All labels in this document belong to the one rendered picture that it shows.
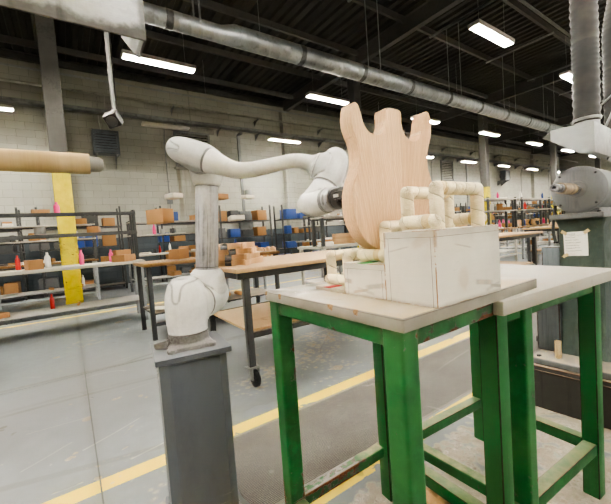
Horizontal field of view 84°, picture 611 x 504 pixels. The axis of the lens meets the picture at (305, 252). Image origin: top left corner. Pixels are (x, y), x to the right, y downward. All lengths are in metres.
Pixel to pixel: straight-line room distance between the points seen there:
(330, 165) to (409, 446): 0.94
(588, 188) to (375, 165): 1.61
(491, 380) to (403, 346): 0.46
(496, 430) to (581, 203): 1.52
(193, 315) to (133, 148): 10.95
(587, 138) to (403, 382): 1.64
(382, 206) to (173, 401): 1.01
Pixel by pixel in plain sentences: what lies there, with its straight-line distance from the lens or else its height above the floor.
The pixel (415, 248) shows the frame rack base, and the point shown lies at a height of 1.06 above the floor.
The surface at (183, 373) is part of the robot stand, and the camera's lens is 1.41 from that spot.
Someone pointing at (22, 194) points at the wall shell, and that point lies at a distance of 11.79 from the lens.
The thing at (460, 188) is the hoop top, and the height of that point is 1.19.
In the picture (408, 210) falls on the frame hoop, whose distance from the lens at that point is 0.87.
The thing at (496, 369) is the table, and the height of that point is 0.70.
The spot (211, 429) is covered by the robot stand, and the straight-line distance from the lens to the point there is 1.51.
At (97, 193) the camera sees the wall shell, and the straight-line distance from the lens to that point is 11.80.
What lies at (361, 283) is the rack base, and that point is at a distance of 0.95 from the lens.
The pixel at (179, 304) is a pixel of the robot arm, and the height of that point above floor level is 0.88.
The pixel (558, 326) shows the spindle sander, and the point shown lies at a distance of 2.53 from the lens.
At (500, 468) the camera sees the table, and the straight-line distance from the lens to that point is 1.28.
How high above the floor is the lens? 1.11
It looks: 3 degrees down
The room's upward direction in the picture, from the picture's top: 4 degrees counter-clockwise
